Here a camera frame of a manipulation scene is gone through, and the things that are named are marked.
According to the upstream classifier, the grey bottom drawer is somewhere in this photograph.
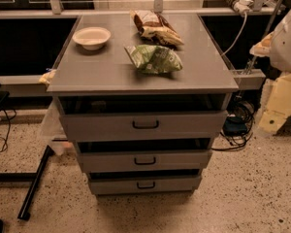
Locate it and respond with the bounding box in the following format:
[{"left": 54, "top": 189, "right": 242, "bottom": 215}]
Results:
[{"left": 88, "top": 169, "right": 202, "bottom": 195}]

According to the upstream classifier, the grey drawer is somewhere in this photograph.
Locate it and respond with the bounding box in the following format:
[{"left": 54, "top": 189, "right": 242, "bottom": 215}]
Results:
[
  {"left": 75, "top": 139, "right": 211, "bottom": 173},
  {"left": 88, "top": 169, "right": 202, "bottom": 195},
  {"left": 59, "top": 96, "right": 227, "bottom": 142}
]

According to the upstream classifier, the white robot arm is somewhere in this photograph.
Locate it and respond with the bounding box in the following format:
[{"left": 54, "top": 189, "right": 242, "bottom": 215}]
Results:
[{"left": 250, "top": 9, "right": 291, "bottom": 134}]

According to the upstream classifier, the grey drawer cabinet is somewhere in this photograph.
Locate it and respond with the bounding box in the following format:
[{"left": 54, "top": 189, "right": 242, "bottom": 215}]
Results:
[{"left": 47, "top": 13, "right": 240, "bottom": 196}]

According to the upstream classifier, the grey top drawer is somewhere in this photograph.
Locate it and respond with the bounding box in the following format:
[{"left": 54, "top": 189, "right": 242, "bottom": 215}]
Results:
[{"left": 59, "top": 96, "right": 227, "bottom": 142}]

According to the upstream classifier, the grey middle drawer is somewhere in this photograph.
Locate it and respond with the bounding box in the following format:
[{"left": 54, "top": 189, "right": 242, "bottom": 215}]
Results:
[{"left": 75, "top": 139, "right": 211, "bottom": 173}]

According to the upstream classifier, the green chip bag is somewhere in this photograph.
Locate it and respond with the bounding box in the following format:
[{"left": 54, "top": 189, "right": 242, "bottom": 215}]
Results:
[{"left": 124, "top": 45, "right": 182, "bottom": 75}]

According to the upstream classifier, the brown chip bag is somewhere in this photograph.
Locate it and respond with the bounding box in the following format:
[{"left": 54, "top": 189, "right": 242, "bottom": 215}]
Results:
[{"left": 130, "top": 10, "right": 183, "bottom": 46}]

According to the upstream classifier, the white bowl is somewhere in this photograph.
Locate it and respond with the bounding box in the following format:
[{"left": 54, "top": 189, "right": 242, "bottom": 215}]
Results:
[{"left": 73, "top": 27, "right": 111, "bottom": 50}]

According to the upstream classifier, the clear plastic bag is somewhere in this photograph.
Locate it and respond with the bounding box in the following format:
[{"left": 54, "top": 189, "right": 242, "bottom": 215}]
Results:
[{"left": 39, "top": 102, "right": 67, "bottom": 155}]

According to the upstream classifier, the white power strip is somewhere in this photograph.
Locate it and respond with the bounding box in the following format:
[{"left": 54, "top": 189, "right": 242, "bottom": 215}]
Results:
[{"left": 225, "top": 0, "right": 252, "bottom": 15}]

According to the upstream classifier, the black floor bar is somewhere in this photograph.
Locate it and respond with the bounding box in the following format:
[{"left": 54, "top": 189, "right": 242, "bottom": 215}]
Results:
[{"left": 0, "top": 146, "right": 54, "bottom": 221}]

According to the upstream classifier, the diagonal metal rod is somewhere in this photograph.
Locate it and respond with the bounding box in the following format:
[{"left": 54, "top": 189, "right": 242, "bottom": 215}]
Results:
[{"left": 242, "top": 0, "right": 290, "bottom": 76}]

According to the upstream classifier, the black cable bundle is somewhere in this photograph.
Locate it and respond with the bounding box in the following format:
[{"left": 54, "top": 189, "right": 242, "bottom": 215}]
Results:
[{"left": 211, "top": 100, "right": 256, "bottom": 152}]

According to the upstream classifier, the grey metal rail frame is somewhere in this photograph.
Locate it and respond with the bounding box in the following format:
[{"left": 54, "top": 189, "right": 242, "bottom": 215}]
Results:
[{"left": 0, "top": 0, "right": 287, "bottom": 98}]

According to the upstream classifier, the black cable on left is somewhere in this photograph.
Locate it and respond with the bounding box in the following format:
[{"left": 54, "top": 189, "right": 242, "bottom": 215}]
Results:
[{"left": 0, "top": 78, "right": 17, "bottom": 159}]

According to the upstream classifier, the white power cable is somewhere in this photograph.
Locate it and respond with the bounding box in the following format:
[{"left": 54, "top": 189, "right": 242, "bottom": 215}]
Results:
[{"left": 220, "top": 11, "right": 248, "bottom": 57}]

